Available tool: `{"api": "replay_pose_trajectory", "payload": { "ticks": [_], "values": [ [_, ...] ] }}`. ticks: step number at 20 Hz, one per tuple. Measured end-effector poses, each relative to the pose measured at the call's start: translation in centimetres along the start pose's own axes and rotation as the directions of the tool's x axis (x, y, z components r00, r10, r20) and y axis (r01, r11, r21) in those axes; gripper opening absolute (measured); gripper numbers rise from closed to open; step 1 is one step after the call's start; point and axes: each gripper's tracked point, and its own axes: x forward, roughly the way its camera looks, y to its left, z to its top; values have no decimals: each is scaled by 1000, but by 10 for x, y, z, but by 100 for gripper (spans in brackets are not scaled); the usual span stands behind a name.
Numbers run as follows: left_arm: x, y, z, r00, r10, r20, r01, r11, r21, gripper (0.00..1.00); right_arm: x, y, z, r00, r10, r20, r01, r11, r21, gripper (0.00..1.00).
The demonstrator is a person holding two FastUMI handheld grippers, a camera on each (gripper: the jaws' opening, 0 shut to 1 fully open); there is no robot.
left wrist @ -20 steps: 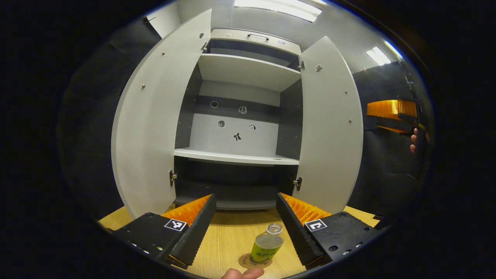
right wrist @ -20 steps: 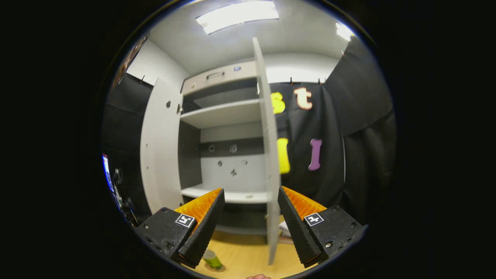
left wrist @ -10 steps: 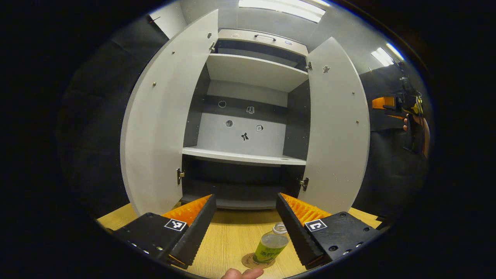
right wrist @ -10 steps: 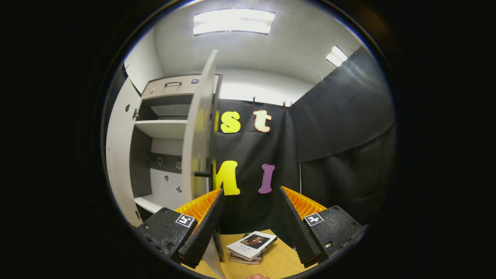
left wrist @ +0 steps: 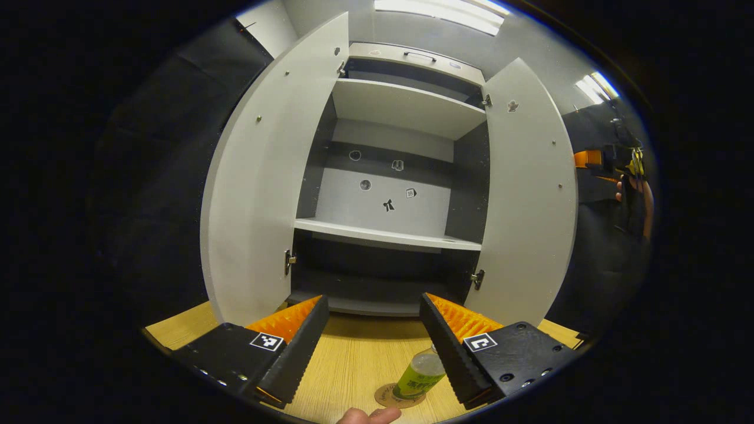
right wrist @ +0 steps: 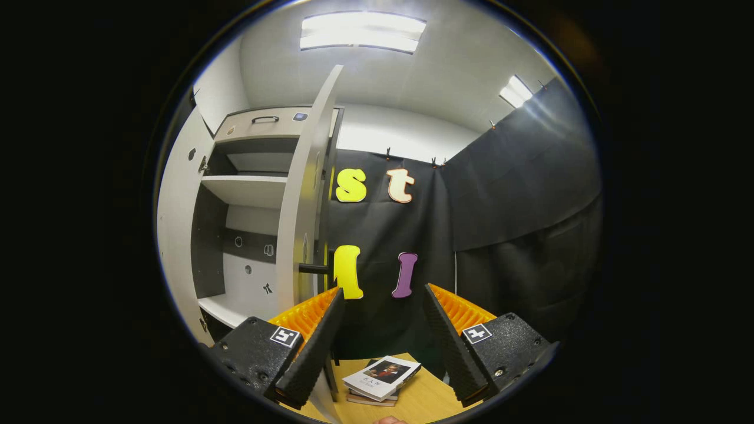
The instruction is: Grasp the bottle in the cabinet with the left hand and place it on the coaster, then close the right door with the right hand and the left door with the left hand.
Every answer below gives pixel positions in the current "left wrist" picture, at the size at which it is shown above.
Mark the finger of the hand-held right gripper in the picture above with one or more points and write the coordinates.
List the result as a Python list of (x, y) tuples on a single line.
[(587, 158)]

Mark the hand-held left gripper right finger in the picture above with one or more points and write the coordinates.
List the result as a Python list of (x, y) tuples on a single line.
[(450, 353)]

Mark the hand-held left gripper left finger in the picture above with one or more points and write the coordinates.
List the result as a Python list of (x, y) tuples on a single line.
[(300, 347)]

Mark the green label plastic bottle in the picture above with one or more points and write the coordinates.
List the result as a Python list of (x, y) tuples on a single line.
[(418, 377)]

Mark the grey cabinet door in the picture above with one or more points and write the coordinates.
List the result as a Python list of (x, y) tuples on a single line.
[(530, 206), (259, 188)]

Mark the round wooden coaster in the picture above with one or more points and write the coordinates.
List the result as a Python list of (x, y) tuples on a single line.
[(386, 398)]

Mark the small ceiling light panel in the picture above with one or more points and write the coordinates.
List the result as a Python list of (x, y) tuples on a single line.
[(596, 87)]

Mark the large ceiling light panel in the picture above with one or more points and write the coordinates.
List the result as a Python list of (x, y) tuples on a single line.
[(442, 12)]

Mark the black backdrop cloth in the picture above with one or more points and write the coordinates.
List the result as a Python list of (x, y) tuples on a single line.
[(159, 176)]

